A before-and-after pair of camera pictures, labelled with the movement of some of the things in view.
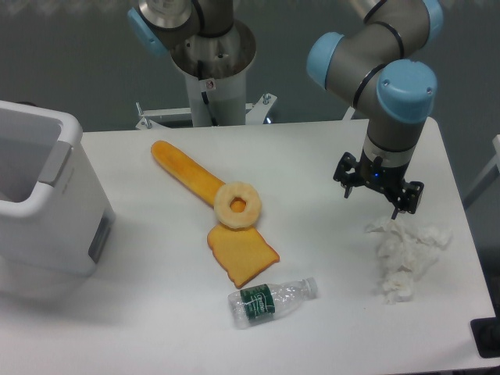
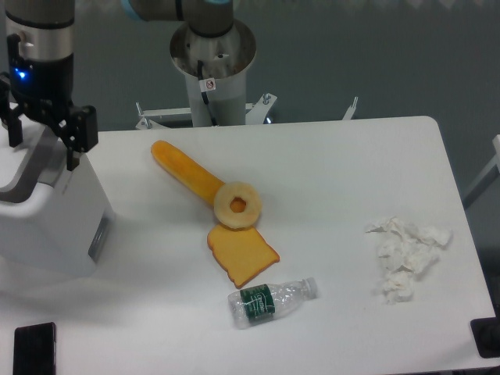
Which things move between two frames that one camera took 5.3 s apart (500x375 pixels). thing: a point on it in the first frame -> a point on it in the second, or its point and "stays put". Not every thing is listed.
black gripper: (405, 195) -> (41, 89)
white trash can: (55, 213) stays put
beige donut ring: (230, 218) stays put
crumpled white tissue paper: (405, 254) stays put
